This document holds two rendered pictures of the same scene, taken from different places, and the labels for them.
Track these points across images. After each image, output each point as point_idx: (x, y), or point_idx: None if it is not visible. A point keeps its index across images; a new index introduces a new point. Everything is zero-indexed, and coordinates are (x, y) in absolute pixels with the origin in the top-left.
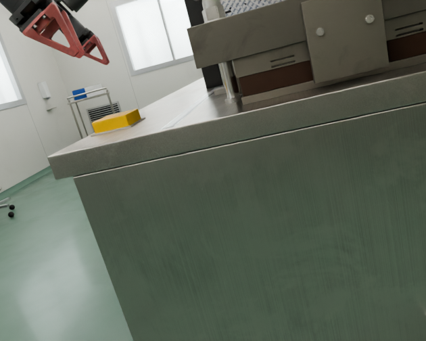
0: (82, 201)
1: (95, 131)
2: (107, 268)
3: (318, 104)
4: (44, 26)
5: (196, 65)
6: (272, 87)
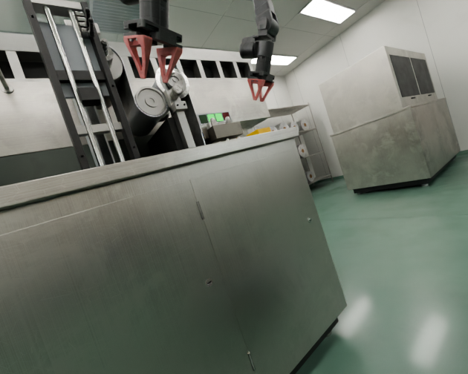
0: (296, 148)
1: (270, 130)
2: (305, 176)
3: None
4: (265, 86)
5: (243, 132)
6: None
